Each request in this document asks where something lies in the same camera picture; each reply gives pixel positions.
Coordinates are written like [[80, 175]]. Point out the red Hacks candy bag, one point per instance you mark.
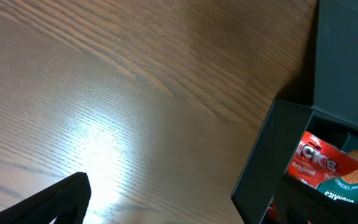
[[316, 161]]

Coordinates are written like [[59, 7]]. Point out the teal Chunkies cookie box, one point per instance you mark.
[[346, 187]]

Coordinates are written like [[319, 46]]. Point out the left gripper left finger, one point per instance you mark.
[[64, 202]]

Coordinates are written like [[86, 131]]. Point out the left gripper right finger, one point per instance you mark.
[[295, 202]]

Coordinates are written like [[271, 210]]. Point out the black gift box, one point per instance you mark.
[[322, 99]]

